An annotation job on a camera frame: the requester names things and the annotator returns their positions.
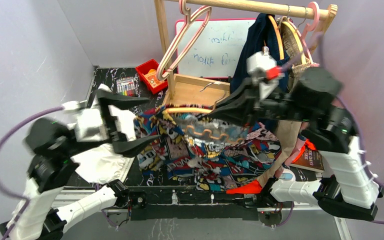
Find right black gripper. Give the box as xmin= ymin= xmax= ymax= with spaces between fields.
xmin=208 ymin=76 xmax=317 ymax=130

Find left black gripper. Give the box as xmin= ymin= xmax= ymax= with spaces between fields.
xmin=61 ymin=90 xmax=161 ymax=157

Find orange wooden hanger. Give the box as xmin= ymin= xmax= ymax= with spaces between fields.
xmin=165 ymin=90 xmax=246 ymax=144

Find comic print shorts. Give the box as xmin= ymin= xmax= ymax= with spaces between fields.
xmin=133 ymin=105 xmax=282 ymax=192

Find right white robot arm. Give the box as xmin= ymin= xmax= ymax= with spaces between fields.
xmin=209 ymin=67 xmax=384 ymax=221

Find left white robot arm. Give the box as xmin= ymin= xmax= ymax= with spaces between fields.
xmin=0 ymin=89 xmax=158 ymax=240

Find beige shorts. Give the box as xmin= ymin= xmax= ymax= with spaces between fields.
xmin=254 ymin=19 xmax=314 ymax=188

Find orange hanger with navy shorts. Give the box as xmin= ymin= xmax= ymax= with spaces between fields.
xmin=264 ymin=14 xmax=285 ymax=61

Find navy blue shorts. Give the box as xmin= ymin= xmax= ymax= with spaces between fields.
xmin=229 ymin=13 xmax=290 ymax=94

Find yellow hanger with beige shorts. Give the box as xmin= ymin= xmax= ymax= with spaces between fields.
xmin=280 ymin=16 xmax=307 ymax=66

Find pink hanger far right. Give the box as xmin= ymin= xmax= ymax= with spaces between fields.
xmin=289 ymin=1 xmax=320 ymax=65

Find orange shorts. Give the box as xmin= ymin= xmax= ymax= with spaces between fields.
xmin=226 ymin=180 xmax=263 ymax=195

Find pink plastic hanger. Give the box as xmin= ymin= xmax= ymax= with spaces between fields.
xmin=156 ymin=0 xmax=214 ymax=81

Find beige plastic hanger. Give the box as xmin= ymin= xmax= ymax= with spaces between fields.
xmin=162 ymin=4 xmax=212 ymax=75

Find marker pen pack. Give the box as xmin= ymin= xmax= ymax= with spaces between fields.
xmin=115 ymin=77 xmax=137 ymax=97

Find white cloth garment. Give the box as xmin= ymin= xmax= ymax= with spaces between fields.
xmin=72 ymin=93 xmax=136 ymax=185

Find pink framed whiteboard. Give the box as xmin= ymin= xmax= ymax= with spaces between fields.
xmin=177 ymin=18 xmax=255 ymax=79

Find orange card box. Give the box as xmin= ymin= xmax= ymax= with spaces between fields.
xmin=144 ymin=69 xmax=164 ymax=89

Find red plastic bin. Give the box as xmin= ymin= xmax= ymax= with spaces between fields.
xmin=135 ymin=59 xmax=168 ymax=95

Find small red cloth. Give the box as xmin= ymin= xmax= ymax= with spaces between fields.
xmin=292 ymin=139 xmax=317 ymax=163

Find dark book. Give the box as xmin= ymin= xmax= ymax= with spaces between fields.
xmin=290 ymin=148 xmax=325 ymax=173

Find wooden clothes rack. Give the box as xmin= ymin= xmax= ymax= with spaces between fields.
xmin=154 ymin=0 xmax=338 ymax=105

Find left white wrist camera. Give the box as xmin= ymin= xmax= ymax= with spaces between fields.
xmin=61 ymin=100 xmax=110 ymax=142

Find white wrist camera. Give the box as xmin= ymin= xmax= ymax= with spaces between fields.
xmin=247 ymin=51 xmax=285 ymax=101
xmin=61 ymin=100 xmax=110 ymax=142

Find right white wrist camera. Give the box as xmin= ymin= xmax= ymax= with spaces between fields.
xmin=247 ymin=51 xmax=285 ymax=101

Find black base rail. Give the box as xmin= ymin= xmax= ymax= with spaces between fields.
xmin=129 ymin=185 xmax=283 ymax=221

